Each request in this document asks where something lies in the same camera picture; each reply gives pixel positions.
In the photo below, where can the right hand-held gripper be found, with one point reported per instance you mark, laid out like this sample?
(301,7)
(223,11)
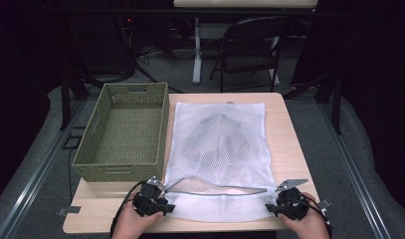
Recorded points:
(291,205)

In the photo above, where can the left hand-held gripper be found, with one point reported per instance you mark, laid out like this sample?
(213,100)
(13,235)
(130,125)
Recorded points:
(150,202)

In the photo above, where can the white mesh laundry bag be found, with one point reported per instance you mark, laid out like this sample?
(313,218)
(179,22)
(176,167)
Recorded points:
(223,199)

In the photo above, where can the green woven basket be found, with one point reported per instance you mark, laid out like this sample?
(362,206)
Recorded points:
(123,139)

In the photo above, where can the person's right hand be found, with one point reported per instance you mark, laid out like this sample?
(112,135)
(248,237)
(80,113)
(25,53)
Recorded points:
(306,227)

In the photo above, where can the person's left hand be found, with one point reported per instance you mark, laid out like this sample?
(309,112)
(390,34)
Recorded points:
(133,224)

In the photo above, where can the grey metal table clip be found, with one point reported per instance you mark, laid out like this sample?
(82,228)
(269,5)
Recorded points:
(325,203)
(69,210)

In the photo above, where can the black metal stand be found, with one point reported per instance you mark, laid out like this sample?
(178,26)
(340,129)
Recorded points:
(65,99)
(336,103)

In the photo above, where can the white background desk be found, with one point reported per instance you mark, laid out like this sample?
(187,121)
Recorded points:
(197,49)

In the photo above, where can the black folding chair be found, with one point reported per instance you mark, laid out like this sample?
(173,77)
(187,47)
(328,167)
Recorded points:
(249,46)

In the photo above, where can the black cabinet with red light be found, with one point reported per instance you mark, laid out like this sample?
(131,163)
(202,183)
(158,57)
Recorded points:
(103,43)

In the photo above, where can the aluminium floor rail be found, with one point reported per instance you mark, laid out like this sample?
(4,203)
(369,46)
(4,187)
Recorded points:
(34,186)
(356,179)

